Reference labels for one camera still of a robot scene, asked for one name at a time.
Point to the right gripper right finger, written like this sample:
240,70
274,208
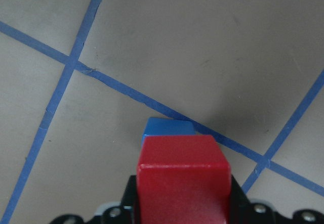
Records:
242,210

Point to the blue block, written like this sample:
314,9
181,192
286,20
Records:
167,127

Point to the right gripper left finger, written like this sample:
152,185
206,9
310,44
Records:
126,211

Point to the red block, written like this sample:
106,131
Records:
183,179

